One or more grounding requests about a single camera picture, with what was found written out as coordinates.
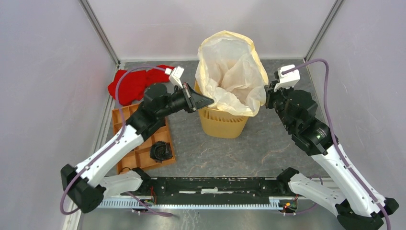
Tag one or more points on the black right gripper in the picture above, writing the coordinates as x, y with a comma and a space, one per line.
270, 94

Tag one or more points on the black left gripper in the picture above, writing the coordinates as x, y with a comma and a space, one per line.
193, 99

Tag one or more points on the yellow mesh trash bin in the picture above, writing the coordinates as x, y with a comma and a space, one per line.
221, 124

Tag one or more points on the cream plastic trash bag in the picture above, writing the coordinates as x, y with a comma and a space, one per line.
231, 73

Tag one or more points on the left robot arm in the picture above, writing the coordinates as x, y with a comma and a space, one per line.
86, 183

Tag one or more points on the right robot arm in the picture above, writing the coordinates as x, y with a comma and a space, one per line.
355, 203

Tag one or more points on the black rolled bag lower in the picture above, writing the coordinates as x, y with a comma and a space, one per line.
161, 151

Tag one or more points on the red cloth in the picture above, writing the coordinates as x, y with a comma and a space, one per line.
132, 87

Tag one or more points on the orange compartment tray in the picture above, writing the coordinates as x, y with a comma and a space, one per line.
140, 156

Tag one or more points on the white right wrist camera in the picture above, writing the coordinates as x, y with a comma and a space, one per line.
286, 80

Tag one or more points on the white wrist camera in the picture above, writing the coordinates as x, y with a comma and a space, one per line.
175, 75
286, 80

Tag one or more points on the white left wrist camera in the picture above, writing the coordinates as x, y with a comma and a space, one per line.
175, 75

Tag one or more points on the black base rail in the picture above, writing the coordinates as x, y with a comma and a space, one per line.
211, 190

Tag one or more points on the white slotted cable duct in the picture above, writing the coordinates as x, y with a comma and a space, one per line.
131, 203

